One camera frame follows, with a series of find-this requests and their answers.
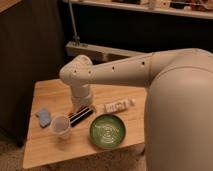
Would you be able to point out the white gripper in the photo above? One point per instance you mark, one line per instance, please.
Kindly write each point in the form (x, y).
(80, 103)

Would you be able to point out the translucent white cup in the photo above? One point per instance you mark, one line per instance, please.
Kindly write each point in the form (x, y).
(60, 126)

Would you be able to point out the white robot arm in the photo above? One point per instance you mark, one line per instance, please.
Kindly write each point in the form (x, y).
(178, 116)

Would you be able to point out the green ceramic bowl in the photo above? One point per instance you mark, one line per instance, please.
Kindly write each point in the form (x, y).
(107, 131)

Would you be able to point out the blue sponge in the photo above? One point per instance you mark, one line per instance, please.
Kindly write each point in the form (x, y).
(44, 117)

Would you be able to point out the white tube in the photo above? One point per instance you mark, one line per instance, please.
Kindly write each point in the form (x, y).
(118, 105)

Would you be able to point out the metal pole stand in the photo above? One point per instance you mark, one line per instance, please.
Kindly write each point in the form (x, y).
(95, 52)

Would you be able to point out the wooden shelf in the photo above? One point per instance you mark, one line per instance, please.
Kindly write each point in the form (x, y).
(187, 8)

